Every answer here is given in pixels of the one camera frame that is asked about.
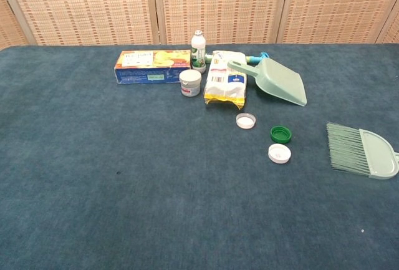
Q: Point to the white lid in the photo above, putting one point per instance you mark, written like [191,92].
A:
[246,121]
[279,153]

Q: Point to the green bottle cap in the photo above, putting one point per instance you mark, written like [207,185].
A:
[280,135]

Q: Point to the small white green bottle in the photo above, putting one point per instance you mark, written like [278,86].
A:
[198,51]

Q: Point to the small white plastic jar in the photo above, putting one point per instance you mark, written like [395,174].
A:
[190,84]

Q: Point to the white and yellow snack bag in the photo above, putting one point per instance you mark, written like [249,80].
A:
[224,86]

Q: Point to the orange and blue cookie box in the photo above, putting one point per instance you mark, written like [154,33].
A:
[149,64]

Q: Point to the teal green water pump toy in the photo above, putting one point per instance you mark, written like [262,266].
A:
[255,60]

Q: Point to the green plastic dustpan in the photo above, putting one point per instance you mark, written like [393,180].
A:
[277,80]

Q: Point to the blue felt table cover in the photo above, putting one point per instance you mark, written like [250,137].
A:
[124,173]

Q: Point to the woven bamboo screen panel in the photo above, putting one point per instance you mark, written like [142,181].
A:
[84,5]
[221,5]
[11,26]
[339,5]
[391,31]

